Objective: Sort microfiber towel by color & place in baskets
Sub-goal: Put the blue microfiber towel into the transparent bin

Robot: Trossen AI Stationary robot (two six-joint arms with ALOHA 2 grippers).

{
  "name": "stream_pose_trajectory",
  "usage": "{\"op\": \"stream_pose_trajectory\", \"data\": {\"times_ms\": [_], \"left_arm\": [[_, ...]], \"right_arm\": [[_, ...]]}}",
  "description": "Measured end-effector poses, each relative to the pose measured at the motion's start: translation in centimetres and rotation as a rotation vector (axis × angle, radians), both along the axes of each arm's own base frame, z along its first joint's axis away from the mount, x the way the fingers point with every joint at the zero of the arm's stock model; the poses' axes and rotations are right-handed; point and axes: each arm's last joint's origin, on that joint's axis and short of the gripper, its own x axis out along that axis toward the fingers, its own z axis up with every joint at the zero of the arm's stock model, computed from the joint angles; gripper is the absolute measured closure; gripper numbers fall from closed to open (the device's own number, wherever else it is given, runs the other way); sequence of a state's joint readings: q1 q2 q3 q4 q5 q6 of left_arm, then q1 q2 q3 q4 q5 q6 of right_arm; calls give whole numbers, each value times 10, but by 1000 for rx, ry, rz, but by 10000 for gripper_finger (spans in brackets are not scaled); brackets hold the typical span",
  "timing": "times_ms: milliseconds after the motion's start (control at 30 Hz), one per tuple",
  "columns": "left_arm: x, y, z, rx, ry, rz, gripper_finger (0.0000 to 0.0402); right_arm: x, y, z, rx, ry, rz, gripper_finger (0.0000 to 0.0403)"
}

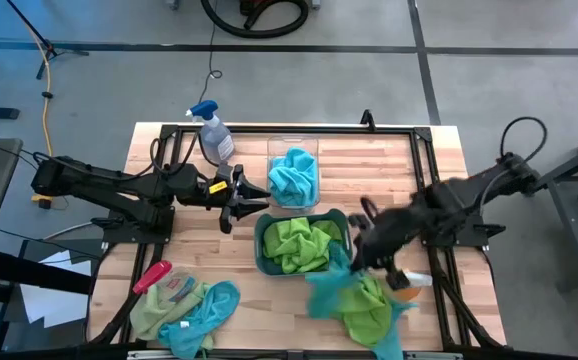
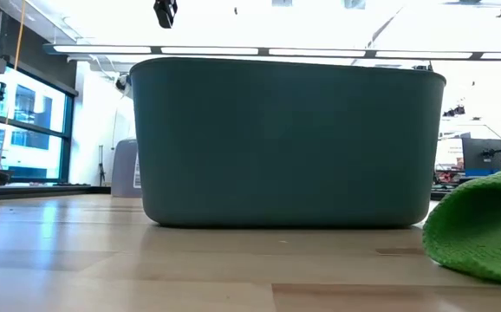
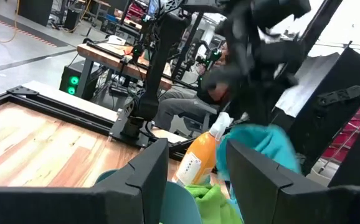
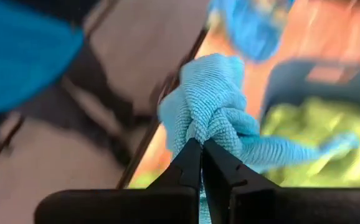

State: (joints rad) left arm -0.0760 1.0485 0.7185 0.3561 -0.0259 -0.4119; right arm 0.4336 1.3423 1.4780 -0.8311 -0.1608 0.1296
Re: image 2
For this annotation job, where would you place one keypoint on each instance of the dark blue window frame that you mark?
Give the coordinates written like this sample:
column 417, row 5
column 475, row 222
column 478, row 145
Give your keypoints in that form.
column 66, row 130

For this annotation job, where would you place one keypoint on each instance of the long ceiling light bar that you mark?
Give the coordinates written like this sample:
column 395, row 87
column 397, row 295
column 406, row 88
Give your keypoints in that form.
column 211, row 50

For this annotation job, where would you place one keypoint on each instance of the green microfiber towel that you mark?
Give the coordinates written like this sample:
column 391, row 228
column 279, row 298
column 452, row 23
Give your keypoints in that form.
column 480, row 225

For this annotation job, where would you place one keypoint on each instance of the black computer monitor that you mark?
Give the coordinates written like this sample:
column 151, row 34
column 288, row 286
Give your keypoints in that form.
column 476, row 156

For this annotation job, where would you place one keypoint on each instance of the black tripod stand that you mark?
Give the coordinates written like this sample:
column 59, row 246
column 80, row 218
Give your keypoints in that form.
column 101, row 169

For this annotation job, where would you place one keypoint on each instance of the red and black equipment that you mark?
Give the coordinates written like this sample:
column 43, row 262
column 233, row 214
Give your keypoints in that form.
column 447, row 178

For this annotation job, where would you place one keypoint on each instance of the teal plastic basket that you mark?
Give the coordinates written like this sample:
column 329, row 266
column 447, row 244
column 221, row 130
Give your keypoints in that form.
column 289, row 143

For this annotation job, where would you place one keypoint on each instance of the black aluminium table frame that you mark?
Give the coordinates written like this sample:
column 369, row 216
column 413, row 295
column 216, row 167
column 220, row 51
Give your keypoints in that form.
column 51, row 190

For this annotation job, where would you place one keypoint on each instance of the black ceiling fixture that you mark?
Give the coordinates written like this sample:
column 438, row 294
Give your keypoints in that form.
column 454, row 111
column 423, row 67

